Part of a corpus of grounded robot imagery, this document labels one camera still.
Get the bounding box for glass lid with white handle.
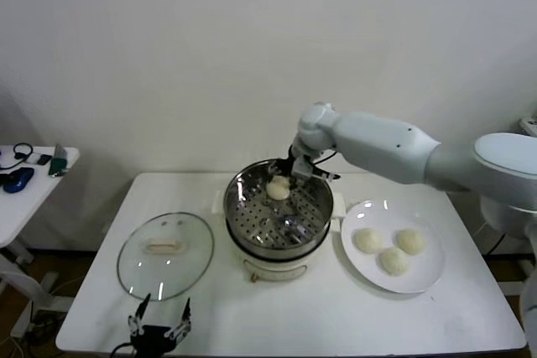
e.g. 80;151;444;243
116;211;216;303

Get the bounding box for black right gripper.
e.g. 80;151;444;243
268;144;304;191

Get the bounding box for tangled dark cables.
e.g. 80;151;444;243
10;307;60;358

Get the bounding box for white desk with foot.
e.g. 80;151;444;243
518;112;537;137

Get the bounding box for black power cable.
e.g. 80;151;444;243
484;231;507;256

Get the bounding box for blue computer mouse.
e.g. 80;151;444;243
3;167;35;195

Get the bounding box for white side table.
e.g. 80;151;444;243
0;146;81;317

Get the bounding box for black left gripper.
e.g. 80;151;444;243
128;293;193;355

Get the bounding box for white round plate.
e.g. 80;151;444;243
340;200;446;294

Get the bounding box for perforated steel steamer basket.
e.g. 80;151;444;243
211;158;347;260

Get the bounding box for green and grey tool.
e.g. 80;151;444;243
48;143;70;178

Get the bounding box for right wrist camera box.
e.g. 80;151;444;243
293;156;314;179

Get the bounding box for white steamed baozi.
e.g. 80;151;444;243
354;227;383;255
266;176;291;200
396;228;427;256
378;247;410;276

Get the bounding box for black headset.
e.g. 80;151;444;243
13;143;34;162

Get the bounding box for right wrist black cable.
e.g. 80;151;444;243
308;146;341;183

